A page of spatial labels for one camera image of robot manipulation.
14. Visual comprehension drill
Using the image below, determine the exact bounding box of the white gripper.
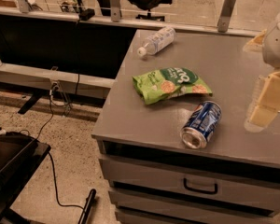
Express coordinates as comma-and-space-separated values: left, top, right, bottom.
243, 12, 280, 129

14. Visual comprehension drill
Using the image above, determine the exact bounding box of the blue pepsi can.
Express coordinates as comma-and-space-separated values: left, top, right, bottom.
180, 101, 222, 149

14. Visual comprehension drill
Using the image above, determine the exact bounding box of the clear plastic water bottle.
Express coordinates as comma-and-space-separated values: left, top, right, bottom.
137, 27, 175, 57

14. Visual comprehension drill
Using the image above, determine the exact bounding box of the green snack bag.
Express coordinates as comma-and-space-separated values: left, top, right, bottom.
133, 67, 212, 105

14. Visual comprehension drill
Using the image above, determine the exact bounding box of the grey drawer cabinet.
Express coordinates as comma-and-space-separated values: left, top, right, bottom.
92, 30, 280, 224

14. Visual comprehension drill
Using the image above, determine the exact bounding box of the black power adapter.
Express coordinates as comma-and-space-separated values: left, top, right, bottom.
79, 8, 95, 21

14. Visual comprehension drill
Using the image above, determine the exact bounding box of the grey low shelf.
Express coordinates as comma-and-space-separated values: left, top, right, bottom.
0, 63, 114, 99

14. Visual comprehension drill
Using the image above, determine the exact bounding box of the black tray cart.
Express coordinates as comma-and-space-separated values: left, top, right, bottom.
0, 132, 50, 224

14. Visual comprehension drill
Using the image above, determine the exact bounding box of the black drawer handle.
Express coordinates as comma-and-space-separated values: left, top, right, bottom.
183, 178, 218, 195

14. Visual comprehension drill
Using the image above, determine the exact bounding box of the metal railing frame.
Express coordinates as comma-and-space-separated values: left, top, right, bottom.
0, 0, 258, 37

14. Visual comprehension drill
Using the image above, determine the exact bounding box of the black floor cable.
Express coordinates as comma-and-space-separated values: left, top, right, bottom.
35, 73, 97, 224

